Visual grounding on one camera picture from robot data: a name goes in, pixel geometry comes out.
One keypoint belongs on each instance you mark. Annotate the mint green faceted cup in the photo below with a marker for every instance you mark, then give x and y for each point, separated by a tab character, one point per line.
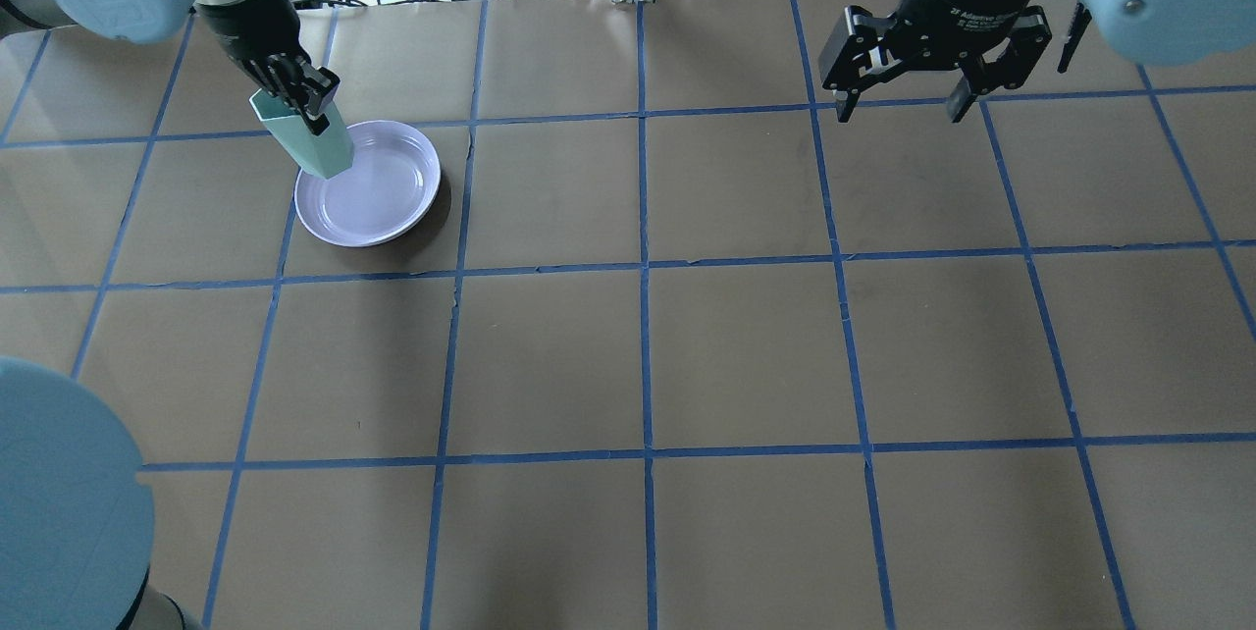
322	154

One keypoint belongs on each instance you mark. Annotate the lavender plate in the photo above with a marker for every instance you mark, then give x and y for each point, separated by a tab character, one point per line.
392	182

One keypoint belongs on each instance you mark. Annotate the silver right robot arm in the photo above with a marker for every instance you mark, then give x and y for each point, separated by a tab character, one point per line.
1159	32

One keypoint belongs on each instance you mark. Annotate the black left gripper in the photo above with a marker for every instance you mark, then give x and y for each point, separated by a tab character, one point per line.
247	29

